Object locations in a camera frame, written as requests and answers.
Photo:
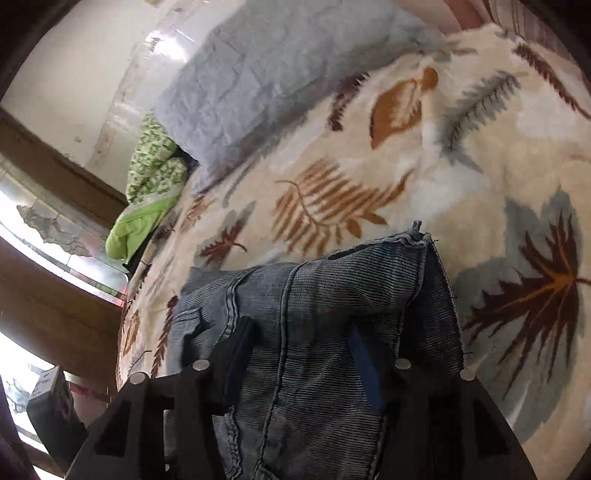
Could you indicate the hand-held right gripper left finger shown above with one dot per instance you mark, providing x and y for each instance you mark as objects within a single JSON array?
[{"x": 240, "y": 364}]

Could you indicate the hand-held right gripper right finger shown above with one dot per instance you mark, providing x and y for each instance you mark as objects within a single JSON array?
[{"x": 369, "y": 369}]

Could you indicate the blue denim pants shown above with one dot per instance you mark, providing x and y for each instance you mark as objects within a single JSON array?
[{"x": 323, "y": 300}]

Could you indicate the leaf print blanket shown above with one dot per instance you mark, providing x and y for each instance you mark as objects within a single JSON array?
[{"x": 461, "y": 184}]

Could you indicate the green patterned quilt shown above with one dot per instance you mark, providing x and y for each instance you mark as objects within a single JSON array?
[{"x": 147, "y": 175}]

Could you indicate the dark cloth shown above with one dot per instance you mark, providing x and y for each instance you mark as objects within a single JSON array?
[{"x": 187, "y": 159}]

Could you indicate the grey quilted pillow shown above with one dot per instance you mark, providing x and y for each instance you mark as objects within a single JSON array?
[{"x": 277, "y": 69}]

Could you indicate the pink striped cloth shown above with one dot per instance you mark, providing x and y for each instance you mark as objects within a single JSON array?
[{"x": 466, "y": 14}]

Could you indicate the wooden window frame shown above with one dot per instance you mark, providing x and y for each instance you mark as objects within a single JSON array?
[{"x": 46, "y": 300}]

